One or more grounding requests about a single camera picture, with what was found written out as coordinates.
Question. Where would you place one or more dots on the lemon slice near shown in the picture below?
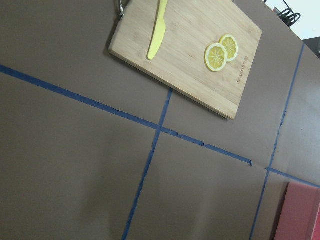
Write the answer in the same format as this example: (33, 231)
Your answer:
(215, 57)

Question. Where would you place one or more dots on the lemon slice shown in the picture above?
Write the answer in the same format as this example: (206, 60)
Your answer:
(215, 57)
(231, 46)

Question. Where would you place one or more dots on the yellow plastic knife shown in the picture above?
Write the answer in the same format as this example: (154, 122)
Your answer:
(158, 31)

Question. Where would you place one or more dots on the bamboo cutting board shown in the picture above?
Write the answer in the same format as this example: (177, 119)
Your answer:
(191, 26)

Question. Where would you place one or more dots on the lemon slice far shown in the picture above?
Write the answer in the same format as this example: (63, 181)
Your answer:
(231, 46)

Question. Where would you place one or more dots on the pink plastic bin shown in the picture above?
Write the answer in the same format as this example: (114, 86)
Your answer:
(300, 214)

